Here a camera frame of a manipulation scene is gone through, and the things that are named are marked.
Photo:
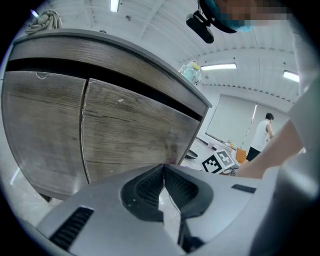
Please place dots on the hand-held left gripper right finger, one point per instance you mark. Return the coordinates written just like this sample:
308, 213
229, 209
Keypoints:
225, 215

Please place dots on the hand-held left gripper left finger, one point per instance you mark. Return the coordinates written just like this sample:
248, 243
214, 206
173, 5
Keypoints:
105, 212

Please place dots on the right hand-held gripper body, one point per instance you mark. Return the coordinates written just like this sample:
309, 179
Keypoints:
212, 163

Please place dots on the brown wooden cabinet door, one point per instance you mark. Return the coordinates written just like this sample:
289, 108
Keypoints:
45, 125
137, 130

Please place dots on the person's right forearm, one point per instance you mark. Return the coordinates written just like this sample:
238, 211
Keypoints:
270, 155

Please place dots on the dark wooden sink cabinet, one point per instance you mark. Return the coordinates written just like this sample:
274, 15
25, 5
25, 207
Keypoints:
100, 53

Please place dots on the orange box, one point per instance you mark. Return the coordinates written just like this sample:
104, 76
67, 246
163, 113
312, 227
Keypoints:
241, 156

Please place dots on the white roller blind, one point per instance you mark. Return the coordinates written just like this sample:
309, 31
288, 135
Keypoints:
230, 120

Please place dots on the teal cartoon water bottle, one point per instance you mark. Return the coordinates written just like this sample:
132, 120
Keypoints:
191, 73

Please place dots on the ceiling tube light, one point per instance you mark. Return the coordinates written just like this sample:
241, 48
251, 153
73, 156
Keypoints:
291, 76
114, 5
218, 66
34, 13

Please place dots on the person's head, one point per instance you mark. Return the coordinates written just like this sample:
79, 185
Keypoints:
250, 15

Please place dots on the beige folded umbrella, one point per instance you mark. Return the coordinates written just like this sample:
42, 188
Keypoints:
45, 22

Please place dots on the black head camera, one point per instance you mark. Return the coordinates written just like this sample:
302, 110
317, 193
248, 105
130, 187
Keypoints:
200, 27

